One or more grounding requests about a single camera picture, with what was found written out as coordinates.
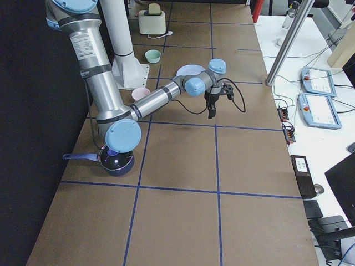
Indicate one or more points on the teach pendant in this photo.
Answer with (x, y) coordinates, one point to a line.
(318, 111)
(318, 81)

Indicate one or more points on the dark blue saucepan with lid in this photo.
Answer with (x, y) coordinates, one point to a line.
(115, 163)

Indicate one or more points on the water bottle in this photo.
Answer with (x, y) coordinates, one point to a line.
(291, 13)

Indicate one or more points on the aluminium frame post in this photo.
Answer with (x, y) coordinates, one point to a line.
(290, 37)

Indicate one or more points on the pink bowl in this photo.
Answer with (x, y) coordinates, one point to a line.
(140, 93)

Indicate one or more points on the blue plate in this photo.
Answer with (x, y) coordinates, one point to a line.
(190, 69)

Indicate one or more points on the black box with label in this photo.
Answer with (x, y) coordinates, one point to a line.
(303, 177)

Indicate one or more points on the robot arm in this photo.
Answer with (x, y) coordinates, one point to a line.
(100, 36)

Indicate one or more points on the slice of toast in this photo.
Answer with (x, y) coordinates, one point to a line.
(154, 9)

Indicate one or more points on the teach pendant far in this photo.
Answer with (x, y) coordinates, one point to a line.
(318, 81)

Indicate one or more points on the teach pendant near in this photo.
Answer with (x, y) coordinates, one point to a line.
(318, 111)

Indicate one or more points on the cream toaster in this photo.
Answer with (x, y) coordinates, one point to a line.
(151, 24)

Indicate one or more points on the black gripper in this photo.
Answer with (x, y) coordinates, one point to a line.
(211, 97)

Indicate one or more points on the green bowl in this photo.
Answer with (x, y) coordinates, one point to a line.
(153, 56)

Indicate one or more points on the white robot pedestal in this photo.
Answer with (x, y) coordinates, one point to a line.
(128, 72)

